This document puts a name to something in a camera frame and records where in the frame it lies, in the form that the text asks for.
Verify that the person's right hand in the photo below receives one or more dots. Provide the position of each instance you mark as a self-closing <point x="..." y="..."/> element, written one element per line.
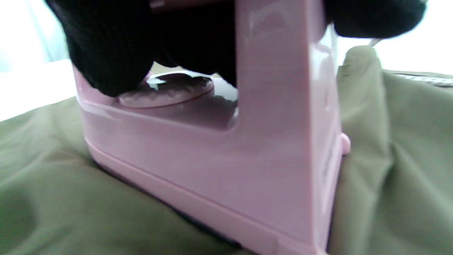
<point x="113" y="46"/>

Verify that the pink electric iron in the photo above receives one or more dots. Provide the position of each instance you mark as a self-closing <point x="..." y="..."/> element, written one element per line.
<point x="247" y="170"/>

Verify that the brown shorts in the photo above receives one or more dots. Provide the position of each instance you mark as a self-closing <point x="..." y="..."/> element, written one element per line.
<point x="407" y="159"/>

